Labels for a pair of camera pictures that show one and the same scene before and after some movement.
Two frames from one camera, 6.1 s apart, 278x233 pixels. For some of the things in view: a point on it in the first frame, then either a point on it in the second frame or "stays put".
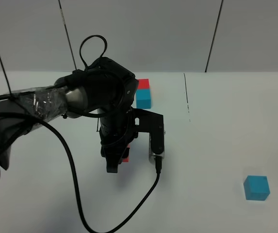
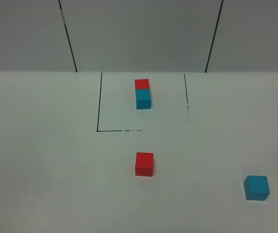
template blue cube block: [143, 99] stays put
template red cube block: [143, 84] stays put
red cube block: [127, 159] to [144, 165]
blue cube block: [256, 188] stays put
